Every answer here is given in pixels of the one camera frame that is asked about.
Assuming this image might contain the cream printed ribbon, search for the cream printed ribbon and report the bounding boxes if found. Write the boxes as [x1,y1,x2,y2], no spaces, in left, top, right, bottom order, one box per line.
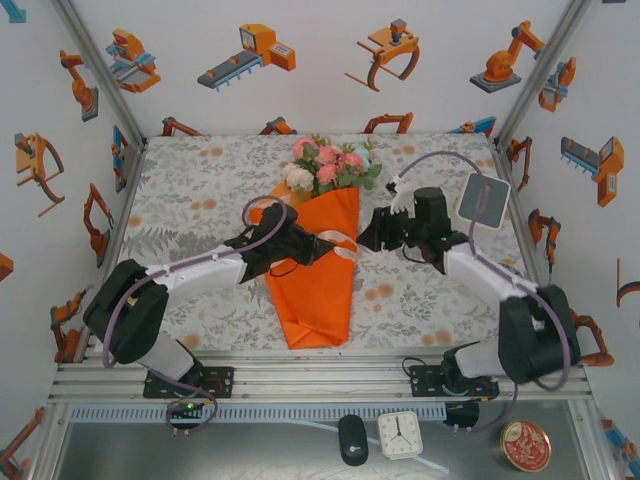
[277,227,362,266]

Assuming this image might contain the orange wrapping paper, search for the orange wrapping paper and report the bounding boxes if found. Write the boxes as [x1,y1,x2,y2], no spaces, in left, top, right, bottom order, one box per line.
[248,182,362,351]

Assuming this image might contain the cream rose fake flower stem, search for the cream rose fake flower stem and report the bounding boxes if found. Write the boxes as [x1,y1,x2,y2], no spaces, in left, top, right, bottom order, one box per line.
[289,167,316,194]

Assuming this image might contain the pink rose fake flower stem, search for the pink rose fake flower stem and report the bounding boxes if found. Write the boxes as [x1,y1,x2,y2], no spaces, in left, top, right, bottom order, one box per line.
[292,137,339,196]
[317,144,365,194]

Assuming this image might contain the teal fake flower stem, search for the teal fake flower stem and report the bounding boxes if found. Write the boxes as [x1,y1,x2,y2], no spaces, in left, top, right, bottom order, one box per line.
[353,139,384,191]

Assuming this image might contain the white grey tissue box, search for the white grey tissue box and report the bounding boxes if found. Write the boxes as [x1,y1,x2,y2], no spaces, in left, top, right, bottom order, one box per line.
[457,171,512,231]

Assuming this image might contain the floral patterned tablecloth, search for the floral patterned tablecloth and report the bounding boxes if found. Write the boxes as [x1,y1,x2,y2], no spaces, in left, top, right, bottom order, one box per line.
[102,132,556,351]

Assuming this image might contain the black computer mouse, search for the black computer mouse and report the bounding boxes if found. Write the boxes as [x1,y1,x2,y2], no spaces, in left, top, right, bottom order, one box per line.
[337,414,370,467]

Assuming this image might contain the black controller board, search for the black controller board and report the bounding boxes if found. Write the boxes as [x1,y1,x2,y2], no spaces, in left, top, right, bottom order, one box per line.
[166,399,206,426]
[443,402,480,434]

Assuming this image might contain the white square clock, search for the white square clock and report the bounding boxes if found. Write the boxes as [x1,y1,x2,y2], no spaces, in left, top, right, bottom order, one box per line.
[377,410,425,461]

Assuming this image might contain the red gold round tin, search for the red gold round tin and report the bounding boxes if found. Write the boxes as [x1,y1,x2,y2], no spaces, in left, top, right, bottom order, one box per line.
[499,419,553,474]

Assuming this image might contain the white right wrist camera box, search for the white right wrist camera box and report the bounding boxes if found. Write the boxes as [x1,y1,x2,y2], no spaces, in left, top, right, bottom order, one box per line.
[384,172,417,217]

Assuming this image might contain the aluminium frame cross rails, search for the aluminium frame cross rails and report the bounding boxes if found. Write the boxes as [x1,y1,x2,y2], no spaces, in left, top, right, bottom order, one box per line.
[47,349,594,401]

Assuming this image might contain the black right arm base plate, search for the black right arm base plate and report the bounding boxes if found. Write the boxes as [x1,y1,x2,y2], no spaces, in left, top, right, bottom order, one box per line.
[409,364,500,400]

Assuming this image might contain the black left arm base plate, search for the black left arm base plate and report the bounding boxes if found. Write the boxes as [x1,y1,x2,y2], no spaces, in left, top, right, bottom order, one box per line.
[143,366,235,400]

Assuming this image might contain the white slotted cable duct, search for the white slotted cable duct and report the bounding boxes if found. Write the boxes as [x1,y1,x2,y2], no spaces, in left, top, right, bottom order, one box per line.
[67,405,448,422]

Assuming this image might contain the aluminium side rail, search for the aluminium side rail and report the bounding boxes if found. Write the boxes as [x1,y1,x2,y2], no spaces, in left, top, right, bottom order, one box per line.
[82,134,149,361]

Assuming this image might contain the aluminium corner post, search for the aluminium corner post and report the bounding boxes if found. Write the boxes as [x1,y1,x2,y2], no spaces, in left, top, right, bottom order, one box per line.
[49,0,147,144]
[492,0,594,144]

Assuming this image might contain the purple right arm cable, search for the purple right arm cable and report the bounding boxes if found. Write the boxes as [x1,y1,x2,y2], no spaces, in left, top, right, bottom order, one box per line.
[394,151,574,434]

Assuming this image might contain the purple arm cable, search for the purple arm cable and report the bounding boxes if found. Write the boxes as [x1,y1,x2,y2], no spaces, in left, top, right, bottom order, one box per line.
[102,194,290,436]
[394,151,574,434]

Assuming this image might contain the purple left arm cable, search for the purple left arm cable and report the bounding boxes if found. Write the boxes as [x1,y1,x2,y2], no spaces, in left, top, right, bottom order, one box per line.
[102,194,290,436]

